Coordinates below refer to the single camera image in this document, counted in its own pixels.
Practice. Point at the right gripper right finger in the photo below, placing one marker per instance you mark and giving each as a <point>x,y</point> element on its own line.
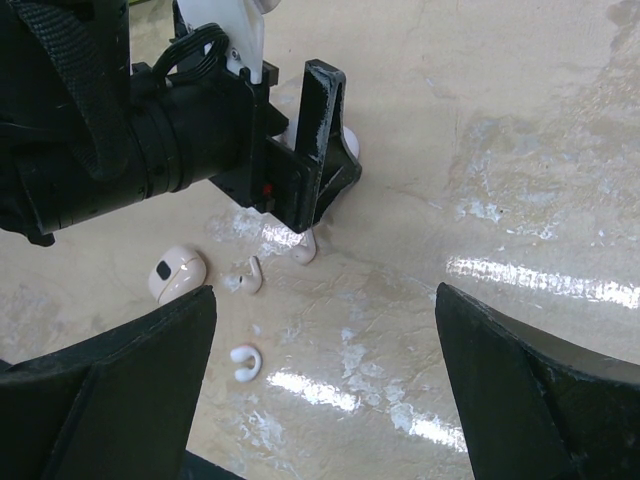
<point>532,405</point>

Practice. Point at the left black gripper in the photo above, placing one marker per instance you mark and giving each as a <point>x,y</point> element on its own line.
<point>215,125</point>

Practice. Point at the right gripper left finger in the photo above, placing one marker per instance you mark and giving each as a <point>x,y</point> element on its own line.
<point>119,405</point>

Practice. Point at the white oval charging case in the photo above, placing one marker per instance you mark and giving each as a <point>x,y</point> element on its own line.
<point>288,138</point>

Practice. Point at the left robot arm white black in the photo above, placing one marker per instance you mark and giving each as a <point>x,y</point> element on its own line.
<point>86,131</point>

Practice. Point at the beige small charging case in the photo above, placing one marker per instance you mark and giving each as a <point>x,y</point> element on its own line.
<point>179,270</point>

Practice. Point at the beige stem earbud right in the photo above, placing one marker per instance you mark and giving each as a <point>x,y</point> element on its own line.
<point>305,252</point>

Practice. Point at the beige stem earbud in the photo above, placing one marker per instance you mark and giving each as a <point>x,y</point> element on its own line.
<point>250,282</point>
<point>305,252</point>

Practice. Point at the white clip earbud right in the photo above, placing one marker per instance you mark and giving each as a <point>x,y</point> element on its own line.
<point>249,361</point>

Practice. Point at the beige stem earbud left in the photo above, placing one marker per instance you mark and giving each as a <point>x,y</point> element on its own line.
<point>250,282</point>

